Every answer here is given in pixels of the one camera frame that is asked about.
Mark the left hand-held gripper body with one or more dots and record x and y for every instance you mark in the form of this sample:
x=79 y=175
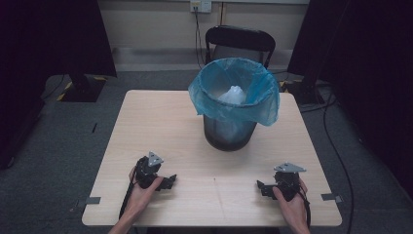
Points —
x=144 y=172

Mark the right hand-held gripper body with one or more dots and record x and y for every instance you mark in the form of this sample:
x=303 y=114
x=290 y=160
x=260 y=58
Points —
x=287 y=183

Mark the person's left hand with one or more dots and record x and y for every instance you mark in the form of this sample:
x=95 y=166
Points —
x=141 y=196

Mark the person's right hand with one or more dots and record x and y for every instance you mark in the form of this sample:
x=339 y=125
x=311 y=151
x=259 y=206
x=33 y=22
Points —
x=295 y=209

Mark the grey tape strip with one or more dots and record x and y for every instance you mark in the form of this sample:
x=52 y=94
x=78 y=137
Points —
x=331 y=197
x=93 y=200

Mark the dark mesh trash bin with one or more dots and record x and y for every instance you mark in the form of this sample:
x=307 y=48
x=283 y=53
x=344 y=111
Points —
x=229 y=136

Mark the blue plastic trash bag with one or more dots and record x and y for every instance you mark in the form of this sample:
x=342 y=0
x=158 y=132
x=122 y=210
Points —
x=263 y=97

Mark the black stand base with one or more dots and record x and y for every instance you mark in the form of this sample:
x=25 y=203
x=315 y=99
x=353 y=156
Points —
x=305 y=92
x=85 y=89

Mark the white crumpled paper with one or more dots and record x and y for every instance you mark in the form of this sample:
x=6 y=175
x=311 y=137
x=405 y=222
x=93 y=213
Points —
x=233 y=95

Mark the yellow black hazard tape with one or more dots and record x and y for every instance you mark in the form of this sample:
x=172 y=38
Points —
x=65 y=91

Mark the black chair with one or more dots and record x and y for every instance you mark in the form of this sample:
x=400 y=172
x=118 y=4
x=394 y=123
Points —
x=240 y=37

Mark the black curtain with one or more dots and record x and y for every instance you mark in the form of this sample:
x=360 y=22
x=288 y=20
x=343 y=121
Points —
x=367 y=48
x=48 y=35

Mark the white wall socket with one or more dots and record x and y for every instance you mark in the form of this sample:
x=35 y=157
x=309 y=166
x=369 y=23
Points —
x=200 y=5

